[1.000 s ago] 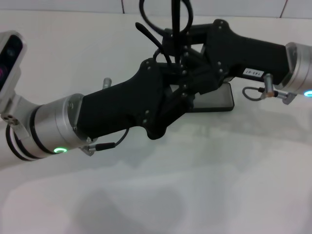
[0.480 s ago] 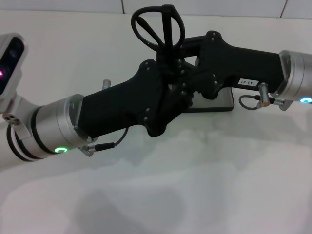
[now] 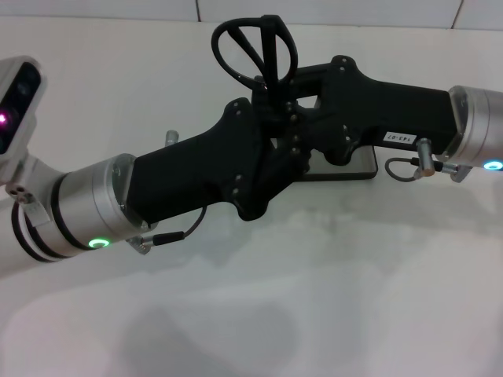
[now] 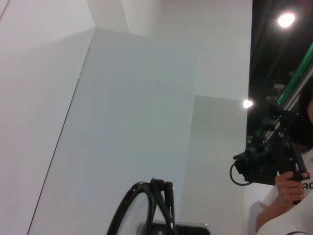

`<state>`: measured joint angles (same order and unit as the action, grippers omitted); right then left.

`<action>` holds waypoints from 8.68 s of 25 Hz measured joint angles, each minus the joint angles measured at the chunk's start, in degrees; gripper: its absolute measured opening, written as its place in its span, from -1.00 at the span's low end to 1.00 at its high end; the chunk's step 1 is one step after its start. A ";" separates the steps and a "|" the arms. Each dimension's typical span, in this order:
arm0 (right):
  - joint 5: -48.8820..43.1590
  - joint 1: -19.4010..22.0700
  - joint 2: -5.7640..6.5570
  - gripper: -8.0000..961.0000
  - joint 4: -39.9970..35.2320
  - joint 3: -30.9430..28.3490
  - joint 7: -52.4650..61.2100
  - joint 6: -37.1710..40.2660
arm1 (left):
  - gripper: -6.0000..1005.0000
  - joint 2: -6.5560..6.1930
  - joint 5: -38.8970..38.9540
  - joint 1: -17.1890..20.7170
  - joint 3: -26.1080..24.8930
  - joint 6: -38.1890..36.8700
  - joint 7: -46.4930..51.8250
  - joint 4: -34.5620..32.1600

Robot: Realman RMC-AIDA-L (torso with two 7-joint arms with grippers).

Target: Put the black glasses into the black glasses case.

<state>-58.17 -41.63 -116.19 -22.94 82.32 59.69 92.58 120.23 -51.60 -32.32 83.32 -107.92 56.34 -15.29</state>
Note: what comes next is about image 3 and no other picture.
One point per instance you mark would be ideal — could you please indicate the black glasses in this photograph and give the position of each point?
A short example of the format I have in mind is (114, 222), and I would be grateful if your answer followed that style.
(269, 47)

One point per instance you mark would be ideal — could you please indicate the black glasses case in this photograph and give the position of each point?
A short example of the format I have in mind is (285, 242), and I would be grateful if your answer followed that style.
(361, 165)

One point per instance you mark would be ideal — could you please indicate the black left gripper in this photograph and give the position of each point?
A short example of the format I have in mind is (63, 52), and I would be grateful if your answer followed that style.
(188, 173)

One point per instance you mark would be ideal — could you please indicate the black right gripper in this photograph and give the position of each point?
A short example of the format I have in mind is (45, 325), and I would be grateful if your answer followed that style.
(393, 106)

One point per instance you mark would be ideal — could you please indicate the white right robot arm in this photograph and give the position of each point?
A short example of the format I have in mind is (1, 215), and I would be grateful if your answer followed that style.
(479, 121)

